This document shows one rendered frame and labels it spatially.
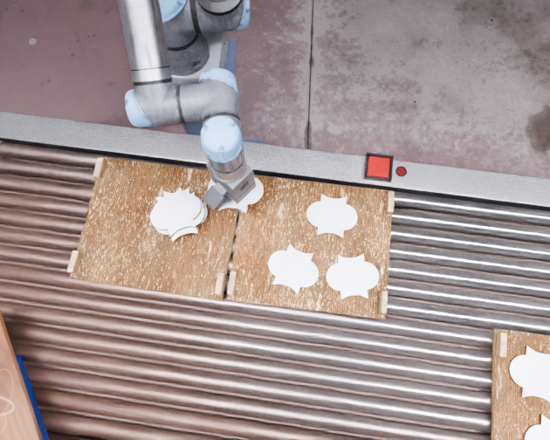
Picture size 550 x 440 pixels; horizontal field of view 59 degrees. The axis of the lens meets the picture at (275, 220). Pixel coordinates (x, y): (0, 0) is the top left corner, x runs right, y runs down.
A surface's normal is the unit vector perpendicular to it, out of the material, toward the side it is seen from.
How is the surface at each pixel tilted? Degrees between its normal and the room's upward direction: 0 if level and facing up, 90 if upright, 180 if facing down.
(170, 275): 0
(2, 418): 0
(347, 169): 0
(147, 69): 36
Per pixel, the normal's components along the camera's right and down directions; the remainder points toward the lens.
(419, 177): -0.02, -0.27
